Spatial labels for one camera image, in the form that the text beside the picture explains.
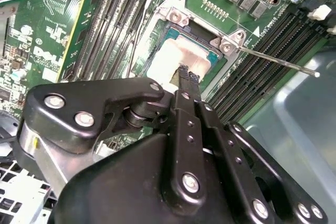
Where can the silver CPU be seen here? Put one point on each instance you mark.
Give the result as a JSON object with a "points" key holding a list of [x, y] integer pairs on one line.
{"points": [[178, 56]]}

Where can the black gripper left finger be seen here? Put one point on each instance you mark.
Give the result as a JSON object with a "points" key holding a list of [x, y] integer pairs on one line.
{"points": [[65, 108]]}

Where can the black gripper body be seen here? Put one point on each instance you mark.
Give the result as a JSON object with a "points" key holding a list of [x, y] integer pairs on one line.
{"points": [[118, 187]]}

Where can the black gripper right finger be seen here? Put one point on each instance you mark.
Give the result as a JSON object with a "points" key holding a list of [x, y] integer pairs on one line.
{"points": [[228, 153]]}

